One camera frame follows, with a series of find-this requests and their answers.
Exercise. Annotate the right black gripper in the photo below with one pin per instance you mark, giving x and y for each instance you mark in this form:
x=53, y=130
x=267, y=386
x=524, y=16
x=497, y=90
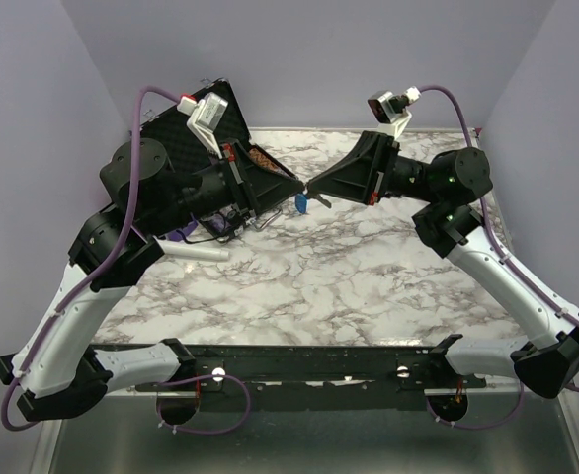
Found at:
x=351, y=178

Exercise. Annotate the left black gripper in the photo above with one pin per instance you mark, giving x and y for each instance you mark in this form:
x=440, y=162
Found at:
x=257, y=185

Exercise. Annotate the blue key fob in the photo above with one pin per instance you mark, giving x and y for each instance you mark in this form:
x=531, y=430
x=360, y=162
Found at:
x=301, y=203

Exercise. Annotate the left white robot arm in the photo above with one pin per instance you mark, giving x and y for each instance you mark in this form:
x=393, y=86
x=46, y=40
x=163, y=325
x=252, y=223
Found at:
x=58, y=374

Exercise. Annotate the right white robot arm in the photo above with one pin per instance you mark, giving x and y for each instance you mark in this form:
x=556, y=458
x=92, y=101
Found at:
x=546, y=358

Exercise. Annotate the black poker chip case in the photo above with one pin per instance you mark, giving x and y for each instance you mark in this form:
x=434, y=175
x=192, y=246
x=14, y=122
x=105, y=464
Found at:
x=211, y=203

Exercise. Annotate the purple metronome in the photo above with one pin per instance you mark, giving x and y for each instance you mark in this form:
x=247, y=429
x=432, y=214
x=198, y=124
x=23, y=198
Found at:
x=180, y=234

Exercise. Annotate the white microphone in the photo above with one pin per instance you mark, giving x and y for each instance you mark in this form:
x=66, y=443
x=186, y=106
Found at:
x=193, y=252

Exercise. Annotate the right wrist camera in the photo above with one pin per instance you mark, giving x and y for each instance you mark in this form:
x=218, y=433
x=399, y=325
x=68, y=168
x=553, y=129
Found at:
x=391, y=111

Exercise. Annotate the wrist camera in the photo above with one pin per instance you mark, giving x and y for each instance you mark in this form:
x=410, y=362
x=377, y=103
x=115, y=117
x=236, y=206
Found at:
x=391, y=111
x=204, y=116

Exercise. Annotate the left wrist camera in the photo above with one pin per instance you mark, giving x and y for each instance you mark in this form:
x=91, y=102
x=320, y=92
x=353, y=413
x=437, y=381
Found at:
x=204, y=116

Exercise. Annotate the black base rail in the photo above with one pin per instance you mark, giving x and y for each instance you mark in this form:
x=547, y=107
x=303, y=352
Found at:
x=322, y=378

